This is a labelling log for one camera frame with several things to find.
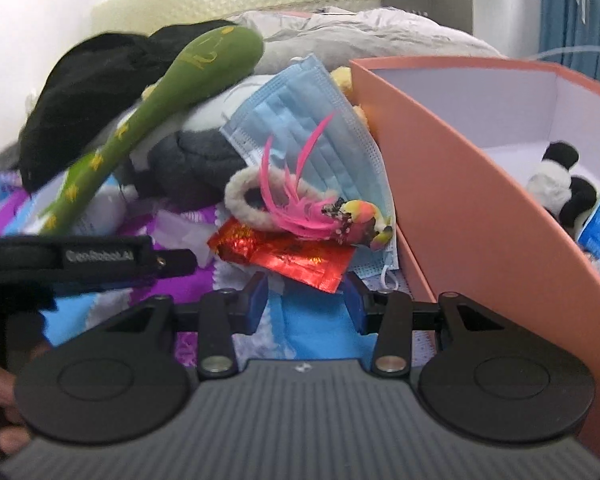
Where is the red foil snack wrapper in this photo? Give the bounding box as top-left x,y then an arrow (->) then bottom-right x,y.
208,218 -> 355,294

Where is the pink feather bird toy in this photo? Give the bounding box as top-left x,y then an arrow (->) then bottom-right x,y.
259,116 -> 393,252

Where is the white fluffy hair tie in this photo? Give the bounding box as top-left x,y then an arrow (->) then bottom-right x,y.
223,164 -> 339,233

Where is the blue surgical mask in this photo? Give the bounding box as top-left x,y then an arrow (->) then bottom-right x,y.
221,55 -> 399,278

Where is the small panda plush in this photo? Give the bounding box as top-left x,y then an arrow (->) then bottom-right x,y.
526,141 -> 598,238

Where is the person's left hand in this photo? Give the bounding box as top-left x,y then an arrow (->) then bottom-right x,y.
0,367 -> 30,455

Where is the colourful striped bed sheet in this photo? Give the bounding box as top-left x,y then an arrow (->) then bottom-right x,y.
0,173 -> 434,378

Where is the grey white penguin plush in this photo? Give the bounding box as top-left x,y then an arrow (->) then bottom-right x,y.
114,75 -> 272,210

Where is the orange cardboard box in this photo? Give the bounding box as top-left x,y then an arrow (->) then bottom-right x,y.
351,56 -> 600,456

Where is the black clothing pile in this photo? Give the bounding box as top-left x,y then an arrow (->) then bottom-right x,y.
18,20 -> 230,193

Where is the green plush massage stick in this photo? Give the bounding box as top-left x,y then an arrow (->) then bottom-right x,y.
34,25 -> 264,235

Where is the grey quilt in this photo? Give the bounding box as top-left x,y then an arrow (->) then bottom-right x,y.
230,6 -> 501,75

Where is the blue curtain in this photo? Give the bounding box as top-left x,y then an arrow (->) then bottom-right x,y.
539,0 -> 600,81

